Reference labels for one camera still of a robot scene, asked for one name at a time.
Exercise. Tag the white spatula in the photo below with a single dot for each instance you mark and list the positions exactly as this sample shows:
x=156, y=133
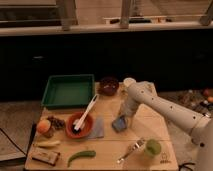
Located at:
x=79, y=122

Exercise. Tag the green cup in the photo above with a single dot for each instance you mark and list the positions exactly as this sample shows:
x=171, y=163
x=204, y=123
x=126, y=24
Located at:
x=152, y=148

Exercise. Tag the dark red bowl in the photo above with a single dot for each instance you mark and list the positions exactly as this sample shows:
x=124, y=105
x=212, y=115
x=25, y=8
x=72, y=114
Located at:
x=108, y=86

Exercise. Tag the green plastic tray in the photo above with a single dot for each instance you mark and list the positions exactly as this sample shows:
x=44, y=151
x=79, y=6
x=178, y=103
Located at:
x=68, y=91

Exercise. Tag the orange fruit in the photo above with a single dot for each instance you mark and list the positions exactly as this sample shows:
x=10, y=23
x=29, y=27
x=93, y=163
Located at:
x=43, y=126

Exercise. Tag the yellow banana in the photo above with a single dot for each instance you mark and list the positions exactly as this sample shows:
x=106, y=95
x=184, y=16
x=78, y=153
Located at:
x=47, y=144

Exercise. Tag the green chili pepper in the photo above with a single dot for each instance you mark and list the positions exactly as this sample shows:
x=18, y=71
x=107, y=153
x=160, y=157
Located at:
x=81, y=154

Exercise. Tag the brown wooden block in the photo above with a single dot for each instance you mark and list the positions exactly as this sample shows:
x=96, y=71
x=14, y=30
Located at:
x=48, y=157

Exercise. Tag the blue sponge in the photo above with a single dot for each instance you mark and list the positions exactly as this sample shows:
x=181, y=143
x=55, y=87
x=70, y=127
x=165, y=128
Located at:
x=119, y=124

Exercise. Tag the brown grape bunch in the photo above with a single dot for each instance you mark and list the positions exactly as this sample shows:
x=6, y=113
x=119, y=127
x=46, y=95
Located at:
x=57, y=123

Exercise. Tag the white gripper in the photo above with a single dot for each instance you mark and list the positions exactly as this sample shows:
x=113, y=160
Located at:
x=129, y=108

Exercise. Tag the grey cloth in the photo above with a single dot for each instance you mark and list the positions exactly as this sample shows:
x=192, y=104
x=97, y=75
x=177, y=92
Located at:
x=98, y=129

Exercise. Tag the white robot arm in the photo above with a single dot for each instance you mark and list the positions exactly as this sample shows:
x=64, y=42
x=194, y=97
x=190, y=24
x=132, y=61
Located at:
x=196, y=125

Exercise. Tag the white cup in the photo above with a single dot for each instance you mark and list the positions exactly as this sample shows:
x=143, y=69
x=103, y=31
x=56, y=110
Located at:
x=128, y=81

